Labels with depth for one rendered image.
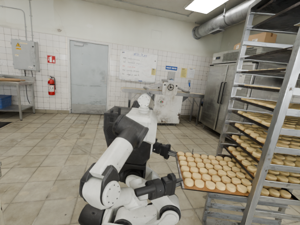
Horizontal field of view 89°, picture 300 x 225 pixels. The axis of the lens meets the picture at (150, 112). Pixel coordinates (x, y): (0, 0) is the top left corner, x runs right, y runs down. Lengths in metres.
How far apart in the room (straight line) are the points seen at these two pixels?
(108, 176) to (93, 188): 0.06
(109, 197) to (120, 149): 0.17
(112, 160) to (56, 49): 4.57
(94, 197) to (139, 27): 4.71
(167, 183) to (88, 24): 4.58
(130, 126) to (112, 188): 0.26
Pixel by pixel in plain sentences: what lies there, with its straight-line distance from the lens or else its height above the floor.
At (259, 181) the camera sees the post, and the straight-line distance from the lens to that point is 0.94.
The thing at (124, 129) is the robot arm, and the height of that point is 1.09.
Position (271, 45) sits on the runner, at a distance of 1.33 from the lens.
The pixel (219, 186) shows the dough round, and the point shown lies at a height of 0.79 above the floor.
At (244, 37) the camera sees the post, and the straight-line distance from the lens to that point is 1.25.
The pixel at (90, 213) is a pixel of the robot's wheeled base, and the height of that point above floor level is 0.35.
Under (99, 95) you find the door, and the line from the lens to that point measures 4.87.
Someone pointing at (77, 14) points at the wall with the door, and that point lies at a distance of 5.04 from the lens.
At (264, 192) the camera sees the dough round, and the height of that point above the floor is 0.79.
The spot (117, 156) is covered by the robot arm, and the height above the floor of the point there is 1.03.
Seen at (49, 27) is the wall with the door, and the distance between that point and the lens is 5.12.
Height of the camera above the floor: 1.33
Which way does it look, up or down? 14 degrees down
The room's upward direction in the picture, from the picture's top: 6 degrees clockwise
